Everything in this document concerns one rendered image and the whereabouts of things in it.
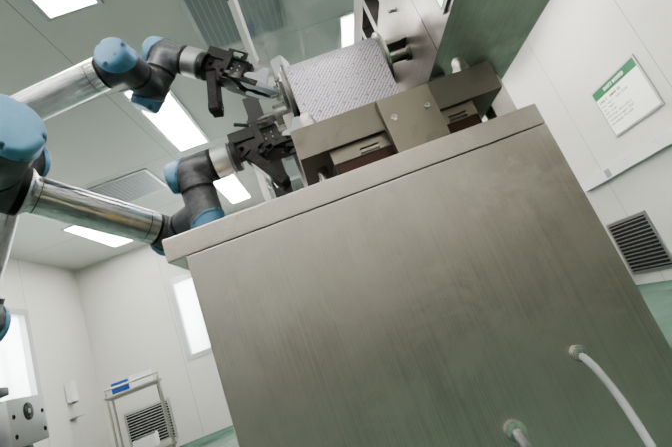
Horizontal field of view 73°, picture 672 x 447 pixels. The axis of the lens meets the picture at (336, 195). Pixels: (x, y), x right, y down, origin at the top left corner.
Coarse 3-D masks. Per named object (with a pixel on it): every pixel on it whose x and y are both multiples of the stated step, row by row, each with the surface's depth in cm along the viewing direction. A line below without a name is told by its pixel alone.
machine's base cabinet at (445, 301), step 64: (384, 192) 74; (448, 192) 74; (512, 192) 73; (576, 192) 73; (192, 256) 72; (256, 256) 72; (320, 256) 71; (384, 256) 71; (448, 256) 71; (512, 256) 70; (576, 256) 70; (256, 320) 69; (320, 320) 69; (384, 320) 68; (448, 320) 68; (512, 320) 68; (576, 320) 67; (640, 320) 67; (256, 384) 67; (320, 384) 66; (384, 384) 66; (448, 384) 66; (512, 384) 65; (576, 384) 65; (640, 384) 65
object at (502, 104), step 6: (498, 78) 122; (504, 90) 121; (498, 96) 121; (504, 96) 120; (498, 102) 120; (504, 102) 120; (510, 102) 120; (492, 108) 120; (498, 108) 120; (504, 108) 120; (510, 108) 119; (516, 108) 119; (486, 114) 124; (492, 114) 121; (498, 114) 119
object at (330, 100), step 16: (352, 80) 108; (368, 80) 108; (384, 80) 108; (304, 96) 108; (320, 96) 108; (336, 96) 107; (352, 96) 107; (368, 96) 107; (384, 96) 107; (320, 112) 106; (336, 112) 106
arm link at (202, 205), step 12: (192, 192) 99; (204, 192) 99; (216, 192) 102; (192, 204) 98; (204, 204) 98; (216, 204) 100; (180, 216) 100; (192, 216) 98; (204, 216) 97; (216, 216) 98; (180, 228) 101; (192, 228) 98
